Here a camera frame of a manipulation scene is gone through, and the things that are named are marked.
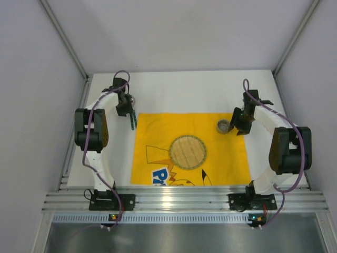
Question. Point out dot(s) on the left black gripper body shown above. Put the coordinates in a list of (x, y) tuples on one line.
[(129, 111)]

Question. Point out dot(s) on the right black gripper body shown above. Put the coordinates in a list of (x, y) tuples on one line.
[(239, 124)]

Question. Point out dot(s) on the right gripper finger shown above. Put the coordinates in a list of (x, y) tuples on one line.
[(235, 119), (243, 131)]

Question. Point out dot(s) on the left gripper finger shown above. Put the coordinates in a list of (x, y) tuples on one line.
[(121, 112), (130, 110)]

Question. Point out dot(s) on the green handled fork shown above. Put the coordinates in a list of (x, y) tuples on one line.
[(134, 119)]

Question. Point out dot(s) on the speckled ceramic cup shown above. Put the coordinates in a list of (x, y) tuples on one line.
[(223, 126)]

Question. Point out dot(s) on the yellow cartoon print cloth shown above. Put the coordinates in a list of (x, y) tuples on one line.
[(226, 163)]

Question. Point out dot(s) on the round woven bamboo plate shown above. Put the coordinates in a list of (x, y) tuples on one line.
[(188, 152)]

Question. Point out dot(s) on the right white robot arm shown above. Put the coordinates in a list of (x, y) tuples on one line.
[(291, 146)]

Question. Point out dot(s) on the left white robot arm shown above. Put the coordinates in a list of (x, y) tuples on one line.
[(91, 131)]

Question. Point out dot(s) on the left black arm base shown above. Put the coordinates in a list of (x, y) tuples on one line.
[(111, 203)]

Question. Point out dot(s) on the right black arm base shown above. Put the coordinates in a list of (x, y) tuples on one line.
[(242, 201)]

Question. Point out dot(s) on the green handled spoon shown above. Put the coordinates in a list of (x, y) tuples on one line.
[(132, 101)]

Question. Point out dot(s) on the left aluminium frame post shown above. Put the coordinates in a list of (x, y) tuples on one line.
[(64, 38)]

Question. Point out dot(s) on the aluminium frame post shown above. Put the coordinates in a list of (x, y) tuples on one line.
[(64, 38), (304, 22)]

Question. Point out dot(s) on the perforated metal cable duct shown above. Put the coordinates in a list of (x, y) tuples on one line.
[(157, 218)]

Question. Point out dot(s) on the aluminium front rail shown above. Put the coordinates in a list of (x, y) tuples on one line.
[(185, 199)]

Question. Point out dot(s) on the right aluminium frame post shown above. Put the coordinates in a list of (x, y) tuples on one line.
[(304, 22)]

